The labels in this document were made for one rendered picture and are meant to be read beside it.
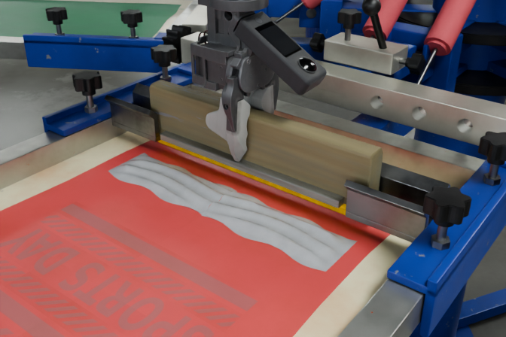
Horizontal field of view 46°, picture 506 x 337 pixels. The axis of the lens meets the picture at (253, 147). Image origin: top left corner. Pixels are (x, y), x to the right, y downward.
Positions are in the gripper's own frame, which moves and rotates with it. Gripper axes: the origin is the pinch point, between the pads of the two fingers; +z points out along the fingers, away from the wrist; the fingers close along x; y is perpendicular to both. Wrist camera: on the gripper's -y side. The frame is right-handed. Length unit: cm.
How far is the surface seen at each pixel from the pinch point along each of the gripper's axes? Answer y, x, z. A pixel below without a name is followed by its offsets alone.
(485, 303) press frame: -12, -106, 96
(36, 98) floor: 258, -125, 100
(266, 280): -13.7, 15.5, 5.3
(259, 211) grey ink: -5.4, 5.7, 4.9
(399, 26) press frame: 4, -51, -4
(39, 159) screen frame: 25.5, 15.9, 3.5
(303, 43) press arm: 33, -63, 8
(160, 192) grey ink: 7.8, 10.0, 5.0
